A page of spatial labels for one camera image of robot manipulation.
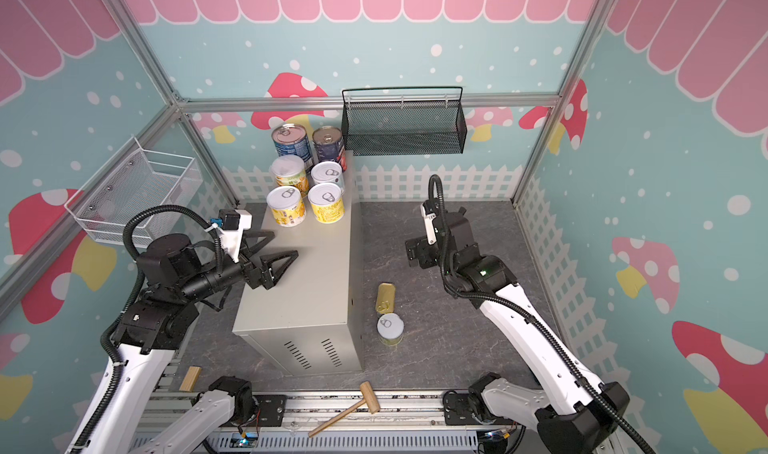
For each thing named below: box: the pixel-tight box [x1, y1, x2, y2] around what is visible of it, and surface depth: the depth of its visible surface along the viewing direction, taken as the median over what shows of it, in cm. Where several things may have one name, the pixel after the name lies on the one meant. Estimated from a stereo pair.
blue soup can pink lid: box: [272, 123, 313, 163], surface depth 74 cm
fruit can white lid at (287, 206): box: [266, 186, 306, 228], surface depth 68 cm
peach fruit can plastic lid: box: [271, 155, 309, 198], surface depth 71 cm
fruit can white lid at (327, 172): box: [311, 161, 343, 184], surface depth 73 cm
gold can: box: [376, 282, 396, 314], surface depth 92 cm
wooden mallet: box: [308, 381, 381, 438], surface depth 76 cm
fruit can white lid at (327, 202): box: [308, 182, 345, 224], surface depth 68 cm
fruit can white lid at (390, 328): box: [376, 312, 405, 346], surface depth 85 cm
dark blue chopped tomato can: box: [312, 126, 343, 163], surface depth 74 cm
